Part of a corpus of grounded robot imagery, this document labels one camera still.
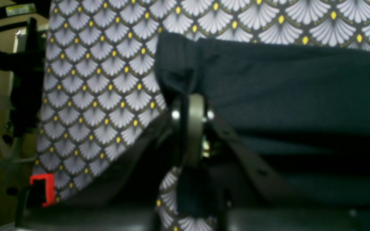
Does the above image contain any left gripper right finger side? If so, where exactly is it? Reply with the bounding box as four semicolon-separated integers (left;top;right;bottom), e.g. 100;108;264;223
207;111;301;209

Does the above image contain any left gripper black left finger side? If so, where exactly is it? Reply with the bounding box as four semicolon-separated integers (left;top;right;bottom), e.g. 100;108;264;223
60;96;205;209

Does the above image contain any black T-shirt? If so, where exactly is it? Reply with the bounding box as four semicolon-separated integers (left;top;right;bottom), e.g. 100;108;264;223
154;32;370;209

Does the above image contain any patterned fan-print tablecloth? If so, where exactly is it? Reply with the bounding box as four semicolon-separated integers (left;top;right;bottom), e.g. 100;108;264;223
32;0;370;231

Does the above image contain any red clamp at table edge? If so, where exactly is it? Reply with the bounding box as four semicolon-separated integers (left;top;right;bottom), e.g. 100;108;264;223
27;174;55;207

